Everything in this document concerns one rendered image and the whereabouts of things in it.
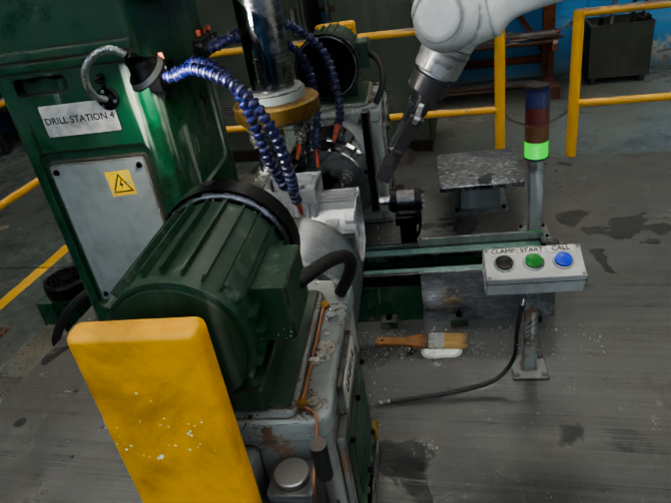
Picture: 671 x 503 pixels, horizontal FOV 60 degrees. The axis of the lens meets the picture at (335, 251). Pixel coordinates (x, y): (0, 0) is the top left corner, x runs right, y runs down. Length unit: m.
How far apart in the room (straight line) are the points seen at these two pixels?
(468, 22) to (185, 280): 0.55
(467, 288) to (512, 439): 0.37
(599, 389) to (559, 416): 0.11
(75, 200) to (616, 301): 1.19
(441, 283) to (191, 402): 0.84
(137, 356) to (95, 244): 0.78
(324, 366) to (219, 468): 0.19
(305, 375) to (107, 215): 0.68
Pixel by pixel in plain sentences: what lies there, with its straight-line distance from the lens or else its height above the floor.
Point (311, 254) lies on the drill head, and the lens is 0.99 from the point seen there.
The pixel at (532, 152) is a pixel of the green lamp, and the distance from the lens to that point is 1.59.
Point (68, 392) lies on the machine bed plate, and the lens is 1.49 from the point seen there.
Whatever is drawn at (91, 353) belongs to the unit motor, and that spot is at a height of 1.33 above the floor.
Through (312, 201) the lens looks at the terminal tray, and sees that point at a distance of 1.27.
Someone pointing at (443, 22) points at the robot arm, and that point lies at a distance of 0.90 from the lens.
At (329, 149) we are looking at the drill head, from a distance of 1.50.
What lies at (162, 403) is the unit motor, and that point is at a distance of 0.59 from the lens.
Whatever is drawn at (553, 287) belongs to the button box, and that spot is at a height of 1.02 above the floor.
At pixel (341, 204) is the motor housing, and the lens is 1.28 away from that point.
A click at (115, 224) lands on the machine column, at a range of 1.28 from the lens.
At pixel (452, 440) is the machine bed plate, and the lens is 1.12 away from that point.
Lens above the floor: 1.64
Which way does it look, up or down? 30 degrees down
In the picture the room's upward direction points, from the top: 9 degrees counter-clockwise
